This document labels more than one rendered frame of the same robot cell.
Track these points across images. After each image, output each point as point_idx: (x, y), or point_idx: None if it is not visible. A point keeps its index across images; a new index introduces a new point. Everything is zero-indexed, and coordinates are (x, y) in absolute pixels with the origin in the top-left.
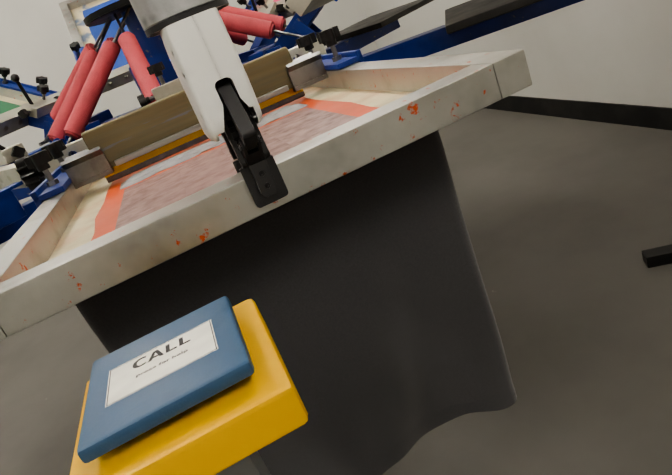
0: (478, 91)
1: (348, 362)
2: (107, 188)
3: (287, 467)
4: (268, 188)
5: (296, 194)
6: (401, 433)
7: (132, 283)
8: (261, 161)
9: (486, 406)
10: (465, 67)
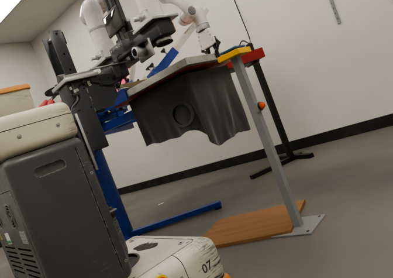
0: None
1: (223, 105)
2: None
3: (216, 127)
4: (219, 54)
5: None
6: (233, 129)
7: (192, 74)
8: (217, 50)
9: (245, 129)
10: None
